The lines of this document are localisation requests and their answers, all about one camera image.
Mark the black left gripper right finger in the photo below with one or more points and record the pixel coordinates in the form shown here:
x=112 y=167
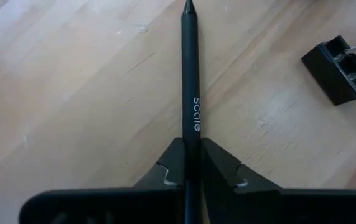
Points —
x=243 y=205

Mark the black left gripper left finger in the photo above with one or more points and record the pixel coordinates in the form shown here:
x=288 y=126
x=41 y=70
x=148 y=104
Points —
x=153 y=205

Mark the black pen with white print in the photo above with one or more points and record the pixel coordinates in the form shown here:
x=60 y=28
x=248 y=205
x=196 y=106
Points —
x=191 y=77

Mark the black binder clip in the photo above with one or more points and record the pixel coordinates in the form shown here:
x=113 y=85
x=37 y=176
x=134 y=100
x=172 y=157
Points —
x=333 y=74

